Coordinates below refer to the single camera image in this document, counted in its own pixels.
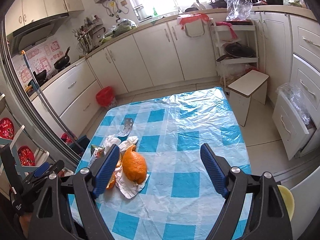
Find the small orange peel piece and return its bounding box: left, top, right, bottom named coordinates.
left=106, top=160, right=122, bottom=190

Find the green white drink carton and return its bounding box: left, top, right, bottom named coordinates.
left=88, top=145, right=105, bottom=168

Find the orange peel large piece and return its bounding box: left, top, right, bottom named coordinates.
left=122, top=145, right=148, bottom=184

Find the silver pill blister pack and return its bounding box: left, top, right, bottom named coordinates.
left=117, top=118, right=134, bottom=137

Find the white tissue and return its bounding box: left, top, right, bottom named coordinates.
left=102, top=134, right=138, bottom=154

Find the red lined small trash bin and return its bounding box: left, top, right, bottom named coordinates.
left=95, top=86, right=117, bottom=109

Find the white napkin under peel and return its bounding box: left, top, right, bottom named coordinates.
left=114, top=166, right=149, bottom=199

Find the blue checkered plastic tablecloth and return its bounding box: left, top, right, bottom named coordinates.
left=68, top=87, right=253, bottom=240

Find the yellow plastic bucket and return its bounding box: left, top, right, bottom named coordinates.
left=278, top=185, right=295, bottom=221

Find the open white drawer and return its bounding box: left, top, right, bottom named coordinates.
left=272, top=92, right=319, bottom=160

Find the white wooden step stool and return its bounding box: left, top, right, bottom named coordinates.
left=228, top=70, right=269, bottom=127

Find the clear plastic bag in drawer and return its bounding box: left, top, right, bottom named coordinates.
left=276, top=82, right=310, bottom=125

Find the black wok on stove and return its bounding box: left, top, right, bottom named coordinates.
left=54, top=47, right=70, bottom=70

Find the black frying pan on rack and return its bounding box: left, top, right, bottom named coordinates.
left=216, top=42, right=256, bottom=62

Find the white tiered storage rack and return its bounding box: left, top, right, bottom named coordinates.
left=209, top=18, right=259, bottom=88

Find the black range hood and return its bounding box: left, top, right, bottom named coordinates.
left=7, top=12, right=69, bottom=56

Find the hanging red lined door bin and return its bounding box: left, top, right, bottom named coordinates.
left=177, top=14, right=209, bottom=37

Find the clear plastic bag on rack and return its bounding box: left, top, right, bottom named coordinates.
left=224, top=0, right=253, bottom=21

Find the mop handle pole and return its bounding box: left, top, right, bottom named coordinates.
left=21, top=50, right=84, bottom=150

